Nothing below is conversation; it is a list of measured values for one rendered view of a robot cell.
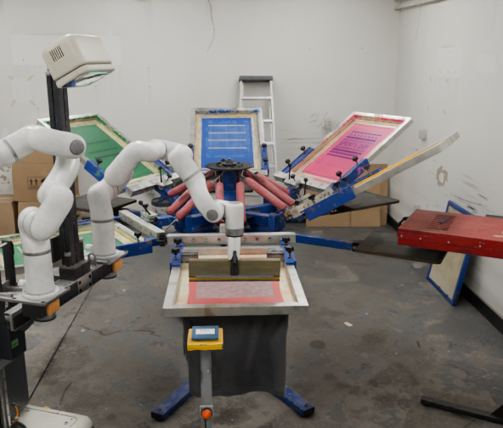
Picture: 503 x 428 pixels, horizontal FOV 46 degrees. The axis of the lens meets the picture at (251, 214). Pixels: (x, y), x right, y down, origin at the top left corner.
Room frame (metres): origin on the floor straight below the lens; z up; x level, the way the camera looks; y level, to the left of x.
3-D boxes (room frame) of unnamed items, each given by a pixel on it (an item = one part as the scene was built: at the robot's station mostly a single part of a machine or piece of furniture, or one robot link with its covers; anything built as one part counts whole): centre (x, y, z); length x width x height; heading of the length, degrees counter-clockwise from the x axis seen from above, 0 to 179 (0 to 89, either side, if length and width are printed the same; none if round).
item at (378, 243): (3.32, -0.46, 0.91); 1.34 x 0.40 x 0.08; 63
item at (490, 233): (2.98, -1.13, 1.06); 0.61 x 0.46 x 0.12; 63
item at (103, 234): (2.39, 0.64, 1.21); 0.16 x 0.13 x 0.15; 73
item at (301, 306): (2.57, 0.08, 0.97); 0.79 x 0.58 x 0.04; 3
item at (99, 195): (2.40, 0.63, 1.37); 0.13 x 0.10 x 0.16; 172
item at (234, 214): (2.33, 0.11, 1.34); 0.15 x 0.10 x 0.11; 82
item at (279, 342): (2.28, 0.07, 0.74); 0.45 x 0.03 x 0.43; 93
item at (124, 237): (3.13, 0.90, 1.05); 1.08 x 0.61 x 0.23; 123
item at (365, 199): (3.99, -0.42, 0.91); 1.34 x 0.40 x 0.08; 123
